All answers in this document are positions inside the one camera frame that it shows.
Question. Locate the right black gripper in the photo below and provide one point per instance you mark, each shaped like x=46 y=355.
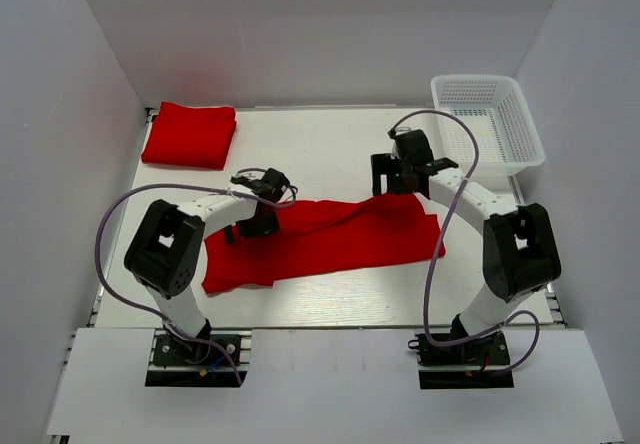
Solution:
x=384 y=164

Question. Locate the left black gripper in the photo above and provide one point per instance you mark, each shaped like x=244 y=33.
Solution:
x=268 y=226

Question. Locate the red t-shirt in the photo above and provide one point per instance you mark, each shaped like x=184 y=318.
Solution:
x=190 y=137
x=320 y=237

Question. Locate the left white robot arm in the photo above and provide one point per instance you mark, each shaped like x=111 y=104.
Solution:
x=164 y=253

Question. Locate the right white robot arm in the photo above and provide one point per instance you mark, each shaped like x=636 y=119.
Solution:
x=519 y=252

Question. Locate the folded red t-shirt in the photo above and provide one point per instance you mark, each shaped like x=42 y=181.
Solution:
x=190 y=137

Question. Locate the white plastic basket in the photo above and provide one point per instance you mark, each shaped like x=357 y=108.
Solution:
x=495 y=110

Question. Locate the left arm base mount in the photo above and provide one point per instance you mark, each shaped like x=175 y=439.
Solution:
x=177 y=364

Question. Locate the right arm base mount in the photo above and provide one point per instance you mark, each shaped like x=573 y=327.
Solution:
x=471 y=366

